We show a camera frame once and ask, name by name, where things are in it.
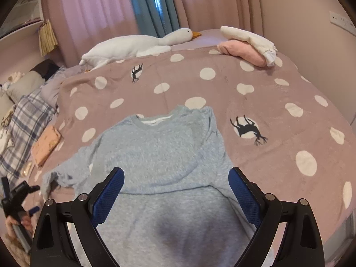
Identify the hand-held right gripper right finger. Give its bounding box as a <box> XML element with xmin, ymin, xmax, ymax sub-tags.
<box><xmin>228</xmin><ymin>167</ymin><xmax>326</xmax><ymax>267</ymax></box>

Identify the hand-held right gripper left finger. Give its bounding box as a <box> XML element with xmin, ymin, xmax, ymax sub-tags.
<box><xmin>30</xmin><ymin>167</ymin><xmax>125</xmax><ymax>267</ymax></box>

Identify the grey sweatshirt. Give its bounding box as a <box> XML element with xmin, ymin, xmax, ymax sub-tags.
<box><xmin>42</xmin><ymin>105</ymin><xmax>276</xmax><ymax>267</ymax></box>

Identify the person's left hand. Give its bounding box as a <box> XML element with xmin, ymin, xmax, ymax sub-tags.
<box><xmin>6</xmin><ymin>214</ymin><xmax>33</xmax><ymax>230</ymax></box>

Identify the brown fluffy rug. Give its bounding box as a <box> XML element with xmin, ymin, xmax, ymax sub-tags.
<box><xmin>0</xmin><ymin>234</ymin><xmax>31</xmax><ymax>262</ymax></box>

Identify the peach folded garment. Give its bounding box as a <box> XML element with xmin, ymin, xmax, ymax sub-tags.
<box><xmin>30</xmin><ymin>125</ymin><xmax>62</xmax><ymax>167</ymax></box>

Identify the plaid bedding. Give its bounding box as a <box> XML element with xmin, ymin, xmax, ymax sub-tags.
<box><xmin>0</xmin><ymin>89</ymin><xmax>57</xmax><ymax>178</ymax></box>

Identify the mauve polka-dot blanket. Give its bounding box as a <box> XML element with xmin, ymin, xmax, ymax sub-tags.
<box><xmin>33</xmin><ymin>29</ymin><xmax>356</xmax><ymax>256</ymax></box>

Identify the beige pillow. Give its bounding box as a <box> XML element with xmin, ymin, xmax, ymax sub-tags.
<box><xmin>6</xmin><ymin>69</ymin><xmax>45</xmax><ymax>101</ymax></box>

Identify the pink folded cloth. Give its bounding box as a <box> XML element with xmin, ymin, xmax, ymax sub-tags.
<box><xmin>217</xmin><ymin>40</ymin><xmax>266</xmax><ymax>67</ymax></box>

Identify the white goose plush toy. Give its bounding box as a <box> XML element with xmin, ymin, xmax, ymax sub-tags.
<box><xmin>79</xmin><ymin>28</ymin><xmax>202</xmax><ymax>70</ymax></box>

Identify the tan fringed hanging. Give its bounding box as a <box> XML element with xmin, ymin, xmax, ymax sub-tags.
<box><xmin>37</xmin><ymin>19</ymin><xmax>59</xmax><ymax>57</ymax></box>

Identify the white folded cloth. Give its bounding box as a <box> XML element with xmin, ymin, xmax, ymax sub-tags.
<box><xmin>220</xmin><ymin>26</ymin><xmax>279</xmax><ymax>67</ymax></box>

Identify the white shelf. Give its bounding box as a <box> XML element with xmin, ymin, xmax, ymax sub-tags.
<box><xmin>0</xmin><ymin>0</ymin><xmax>46</xmax><ymax>42</ymax></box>

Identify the pink curtain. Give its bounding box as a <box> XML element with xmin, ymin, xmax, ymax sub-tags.
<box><xmin>167</xmin><ymin>0</ymin><xmax>267</xmax><ymax>38</ymax></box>
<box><xmin>42</xmin><ymin>0</ymin><xmax>141</xmax><ymax>64</ymax></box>

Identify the teal curtain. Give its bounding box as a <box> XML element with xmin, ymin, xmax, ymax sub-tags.
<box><xmin>126</xmin><ymin>0</ymin><xmax>181</xmax><ymax>38</ymax></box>

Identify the white wall socket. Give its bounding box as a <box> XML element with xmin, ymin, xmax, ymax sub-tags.
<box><xmin>330</xmin><ymin>11</ymin><xmax>356</xmax><ymax>32</ymax></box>

